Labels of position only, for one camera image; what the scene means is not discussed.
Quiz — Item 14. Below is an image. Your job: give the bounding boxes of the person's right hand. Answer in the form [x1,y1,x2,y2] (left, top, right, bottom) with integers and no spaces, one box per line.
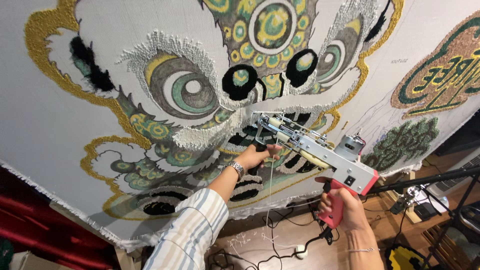
[314,176,371,234]

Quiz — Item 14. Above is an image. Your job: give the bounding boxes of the person's left hand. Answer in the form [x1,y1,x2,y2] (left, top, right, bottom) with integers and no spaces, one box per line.
[236,144,282,175]

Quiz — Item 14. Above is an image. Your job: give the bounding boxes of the silver and red tufting gun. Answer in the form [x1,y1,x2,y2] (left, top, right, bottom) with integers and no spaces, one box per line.
[250,110,380,230]

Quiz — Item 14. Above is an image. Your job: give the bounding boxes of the silver metal wristwatch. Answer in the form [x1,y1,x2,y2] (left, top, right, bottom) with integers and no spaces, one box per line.
[221,160,245,183]

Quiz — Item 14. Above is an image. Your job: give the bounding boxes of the white yarn strand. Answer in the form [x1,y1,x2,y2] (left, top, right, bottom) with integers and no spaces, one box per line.
[261,138,281,241]

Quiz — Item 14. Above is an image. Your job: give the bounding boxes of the silver metal clamp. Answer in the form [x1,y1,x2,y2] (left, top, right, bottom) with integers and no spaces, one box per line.
[389,185,421,215]

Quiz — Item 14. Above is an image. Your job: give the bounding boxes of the yellow and black tufted rug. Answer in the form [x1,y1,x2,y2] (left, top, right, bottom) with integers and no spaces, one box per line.
[384,243,433,270]

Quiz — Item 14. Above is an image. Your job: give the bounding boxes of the white yarn scraps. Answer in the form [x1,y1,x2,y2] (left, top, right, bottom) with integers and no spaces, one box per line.
[224,232,298,258]

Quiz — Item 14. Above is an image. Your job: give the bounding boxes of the black tripod stand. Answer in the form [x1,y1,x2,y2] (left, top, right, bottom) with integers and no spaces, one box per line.
[367,166,480,270]

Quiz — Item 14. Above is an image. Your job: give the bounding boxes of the wooden slatted crate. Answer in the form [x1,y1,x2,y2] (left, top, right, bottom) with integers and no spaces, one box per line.
[421,219,480,270]

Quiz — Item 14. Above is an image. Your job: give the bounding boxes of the white fan heater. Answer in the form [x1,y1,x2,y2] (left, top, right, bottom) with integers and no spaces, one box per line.
[427,153,480,199]

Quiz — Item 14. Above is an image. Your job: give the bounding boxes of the tufting cloth with lion design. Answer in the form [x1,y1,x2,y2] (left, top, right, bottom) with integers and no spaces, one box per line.
[0,0,480,253]

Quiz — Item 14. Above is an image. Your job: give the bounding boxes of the red curtain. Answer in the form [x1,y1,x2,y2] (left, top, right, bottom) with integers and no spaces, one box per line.
[0,165,117,270]

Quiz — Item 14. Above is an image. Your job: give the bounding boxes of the cardboard box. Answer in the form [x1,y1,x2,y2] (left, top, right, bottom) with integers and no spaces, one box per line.
[9,250,77,270]

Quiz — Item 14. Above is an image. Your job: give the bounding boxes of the black power cable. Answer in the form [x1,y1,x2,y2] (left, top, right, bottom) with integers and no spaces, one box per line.
[207,200,340,270]

